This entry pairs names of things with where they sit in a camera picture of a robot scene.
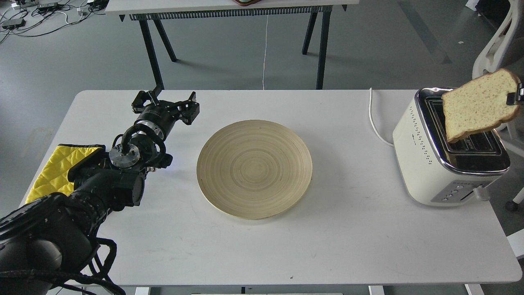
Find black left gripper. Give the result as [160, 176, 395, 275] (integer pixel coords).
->
[132, 85, 200, 138]

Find slice of bread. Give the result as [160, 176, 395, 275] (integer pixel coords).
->
[442, 68, 521, 143]

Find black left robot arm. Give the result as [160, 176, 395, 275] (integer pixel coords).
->
[1, 88, 200, 295]

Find cream white toaster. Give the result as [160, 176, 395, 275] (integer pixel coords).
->
[393, 87, 510, 207]

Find white office chair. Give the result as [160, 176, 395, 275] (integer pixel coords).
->
[472, 0, 524, 157]

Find background table with black legs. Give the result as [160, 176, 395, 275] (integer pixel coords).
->
[105, 0, 359, 91]

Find round wooden plate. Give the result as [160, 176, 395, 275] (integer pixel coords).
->
[196, 120, 313, 220]

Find yellow quilted cloth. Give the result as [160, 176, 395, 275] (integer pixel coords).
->
[24, 144, 106, 204]

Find thin white hanging cable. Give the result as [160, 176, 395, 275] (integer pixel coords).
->
[262, 15, 269, 90]

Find cables and adapters on floor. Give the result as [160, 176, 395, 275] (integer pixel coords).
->
[0, 0, 109, 41]

